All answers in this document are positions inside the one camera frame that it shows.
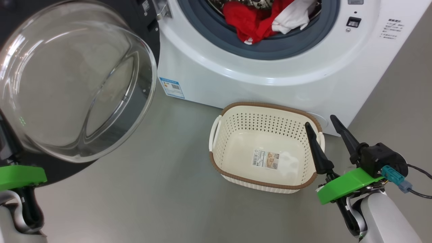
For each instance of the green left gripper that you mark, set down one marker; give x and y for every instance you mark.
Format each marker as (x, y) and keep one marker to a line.
(20, 176)

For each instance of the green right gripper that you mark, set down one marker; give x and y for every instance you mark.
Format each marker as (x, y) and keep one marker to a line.
(347, 184)

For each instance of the black round glass washer door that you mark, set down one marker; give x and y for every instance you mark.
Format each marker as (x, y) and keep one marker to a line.
(67, 84)

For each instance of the red and white garment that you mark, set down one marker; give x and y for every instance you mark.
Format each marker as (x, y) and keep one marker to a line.
(253, 20)

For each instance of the white front-load washing machine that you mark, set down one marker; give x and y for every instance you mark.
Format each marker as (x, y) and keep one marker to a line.
(270, 87)

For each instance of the cream perforated laundry basket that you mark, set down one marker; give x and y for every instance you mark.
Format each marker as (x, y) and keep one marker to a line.
(236, 135)

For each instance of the black door lock socket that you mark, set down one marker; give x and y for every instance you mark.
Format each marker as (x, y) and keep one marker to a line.
(353, 22)

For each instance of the paper product label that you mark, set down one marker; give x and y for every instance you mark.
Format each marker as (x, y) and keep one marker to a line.
(266, 159)

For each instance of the small printed text sticker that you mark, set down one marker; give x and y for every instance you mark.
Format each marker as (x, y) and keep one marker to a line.
(391, 29)

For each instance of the grey warning sticker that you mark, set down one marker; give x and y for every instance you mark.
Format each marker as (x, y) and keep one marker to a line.
(355, 1)

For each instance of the blue energy label sticker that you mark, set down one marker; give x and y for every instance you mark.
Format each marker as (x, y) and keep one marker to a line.
(172, 87)

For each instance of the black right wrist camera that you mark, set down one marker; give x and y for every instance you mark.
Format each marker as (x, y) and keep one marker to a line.
(381, 157)

